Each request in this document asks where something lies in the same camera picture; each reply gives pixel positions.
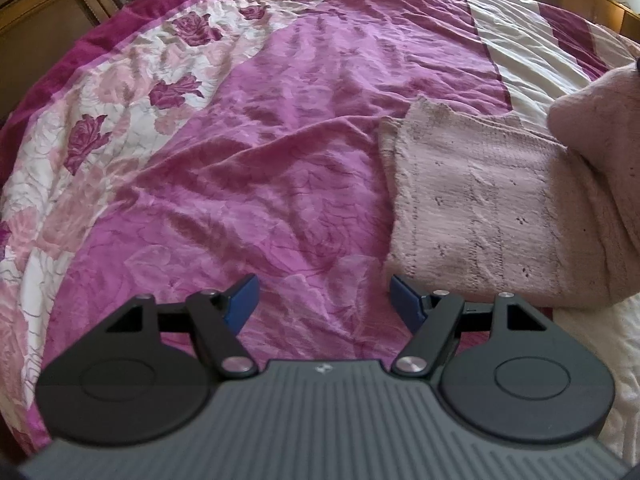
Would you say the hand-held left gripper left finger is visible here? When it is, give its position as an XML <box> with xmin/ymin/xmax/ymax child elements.
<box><xmin>106</xmin><ymin>274</ymin><xmax>260</xmax><ymax>378</ymax></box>

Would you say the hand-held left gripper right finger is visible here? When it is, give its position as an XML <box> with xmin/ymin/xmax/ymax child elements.
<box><xmin>390</xmin><ymin>275</ymin><xmax>548</xmax><ymax>376</ymax></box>

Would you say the pink knit cardigan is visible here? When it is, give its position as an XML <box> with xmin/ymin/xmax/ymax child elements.
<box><xmin>377</xmin><ymin>62</ymin><xmax>640</xmax><ymax>309</ymax></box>

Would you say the pink and magenta striped quilt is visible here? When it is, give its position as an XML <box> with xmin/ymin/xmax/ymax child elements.
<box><xmin>0</xmin><ymin>0</ymin><xmax>640</xmax><ymax>480</ymax></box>

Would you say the dark wooden headboard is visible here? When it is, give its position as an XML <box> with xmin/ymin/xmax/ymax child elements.
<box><xmin>0</xmin><ymin>0</ymin><xmax>166</xmax><ymax>117</ymax></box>

